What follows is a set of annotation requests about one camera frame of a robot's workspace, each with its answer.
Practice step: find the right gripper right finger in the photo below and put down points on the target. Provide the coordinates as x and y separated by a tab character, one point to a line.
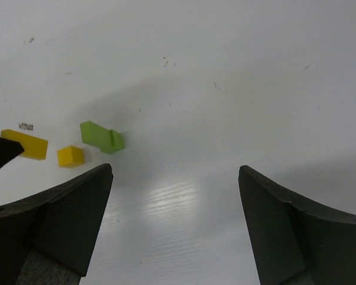
296	240

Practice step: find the light green rectangular block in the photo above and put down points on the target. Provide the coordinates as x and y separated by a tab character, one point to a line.
95	135

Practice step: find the small green cube block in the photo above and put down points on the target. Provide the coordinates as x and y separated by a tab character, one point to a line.
114	144

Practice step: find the small yellow cube block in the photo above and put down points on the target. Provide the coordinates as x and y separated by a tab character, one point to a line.
70	157

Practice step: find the yellow rectangular block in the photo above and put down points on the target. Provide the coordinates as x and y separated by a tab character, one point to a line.
34	148

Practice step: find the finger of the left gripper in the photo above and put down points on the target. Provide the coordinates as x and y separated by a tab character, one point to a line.
9	150

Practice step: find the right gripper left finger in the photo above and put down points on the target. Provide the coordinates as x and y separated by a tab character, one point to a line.
49	237

